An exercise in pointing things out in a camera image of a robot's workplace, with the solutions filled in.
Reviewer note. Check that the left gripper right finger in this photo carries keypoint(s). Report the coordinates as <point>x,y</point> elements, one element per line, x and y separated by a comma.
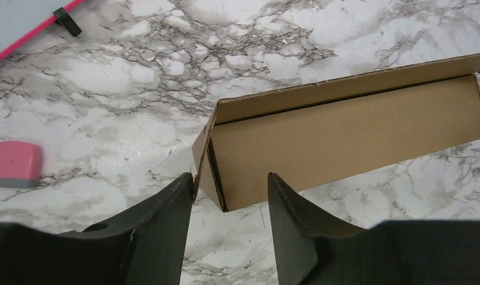
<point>312,246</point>

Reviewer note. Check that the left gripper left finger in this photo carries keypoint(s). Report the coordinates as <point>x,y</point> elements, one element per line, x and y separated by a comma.
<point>144,244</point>

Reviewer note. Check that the brown cardboard box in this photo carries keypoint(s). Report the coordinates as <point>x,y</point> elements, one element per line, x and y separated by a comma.
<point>318,133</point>

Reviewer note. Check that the pink whiteboard eraser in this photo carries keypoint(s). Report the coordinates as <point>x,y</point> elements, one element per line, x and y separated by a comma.
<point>21,164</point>

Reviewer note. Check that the pink framed whiteboard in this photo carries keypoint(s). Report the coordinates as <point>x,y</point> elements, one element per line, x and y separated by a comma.
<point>22,20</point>

